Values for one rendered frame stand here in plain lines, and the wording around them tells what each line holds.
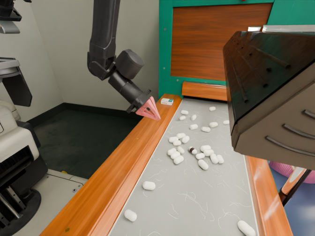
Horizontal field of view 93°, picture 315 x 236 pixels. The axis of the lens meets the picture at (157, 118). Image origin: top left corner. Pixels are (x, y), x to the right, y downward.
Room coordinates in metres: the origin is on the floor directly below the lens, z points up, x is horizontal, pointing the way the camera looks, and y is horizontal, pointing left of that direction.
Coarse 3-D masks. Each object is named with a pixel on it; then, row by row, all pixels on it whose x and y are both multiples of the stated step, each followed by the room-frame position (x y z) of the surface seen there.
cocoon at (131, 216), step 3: (126, 210) 0.19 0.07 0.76; (129, 210) 0.19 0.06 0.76; (126, 213) 0.18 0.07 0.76; (129, 213) 0.18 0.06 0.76; (132, 213) 0.18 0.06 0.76; (135, 213) 0.19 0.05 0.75; (126, 216) 0.18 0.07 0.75; (129, 216) 0.18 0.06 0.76; (132, 216) 0.18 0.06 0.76; (135, 216) 0.18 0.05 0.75; (129, 219) 0.17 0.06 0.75; (132, 219) 0.17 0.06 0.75; (135, 219) 0.18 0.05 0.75
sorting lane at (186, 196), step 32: (224, 128) 0.55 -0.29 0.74; (160, 160) 0.36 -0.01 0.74; (192, 160) 0.36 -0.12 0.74; (224, 160) 0.36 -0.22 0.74; (160, 192) 0.24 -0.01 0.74; (192, 192) 0.24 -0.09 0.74; (224, 192) 0.24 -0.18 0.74; (128, 224) 0.17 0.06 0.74; (160, 224) 0.17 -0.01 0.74; (192, 224) 0.17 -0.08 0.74; (224, 224) 0.17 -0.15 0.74; (256, 224) 0.17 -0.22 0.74
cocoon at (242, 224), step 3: (240, 222) 0.16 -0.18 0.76; (243, 222) 0.16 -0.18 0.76; (240, 225) 0.16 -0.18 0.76; (243, 225) 0.16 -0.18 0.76; (246, 225) 0.16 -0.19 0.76; (240, 228) 0.16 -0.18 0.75; (243, 228) 0.15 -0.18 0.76; (246, 228) 0.15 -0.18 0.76; (249, 228) 0.15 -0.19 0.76; (252, 228) 0.15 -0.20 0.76; (243, 231) 0.15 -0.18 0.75; (246, 231) 0.15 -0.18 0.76; (249, 231) 0.15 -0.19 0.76; (252, 231) 0.15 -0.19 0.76; (246, 234) 0.15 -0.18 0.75; (249, 234) 0.14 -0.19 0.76; (252, 234) 0.14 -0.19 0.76
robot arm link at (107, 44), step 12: (96, 0) 0.46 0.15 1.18; (108, 0) 0.45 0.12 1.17; (96, 12) 0.46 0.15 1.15; (108, 12) 0.45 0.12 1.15; (96, 24) 0.46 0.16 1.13; (108, 24) 0.46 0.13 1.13; (96, 36) 0.46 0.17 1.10; (108, 36) 0.46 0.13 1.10; (96, 48) 0.46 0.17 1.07; (108, 48) 0.46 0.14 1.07; (96, 60) 0.46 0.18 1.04; (108, 60) 0.49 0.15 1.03
